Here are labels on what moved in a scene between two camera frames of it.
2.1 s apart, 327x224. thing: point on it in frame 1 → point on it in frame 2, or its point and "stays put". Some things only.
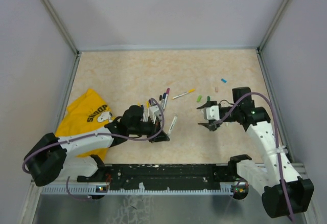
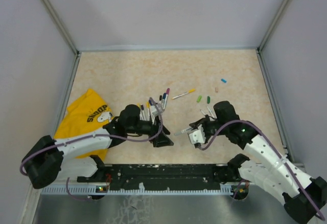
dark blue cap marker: (163, 100) stays put
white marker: (172, 125) → (178, 133)
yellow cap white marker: (190, 91) stays put
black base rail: (167, 177) stays put
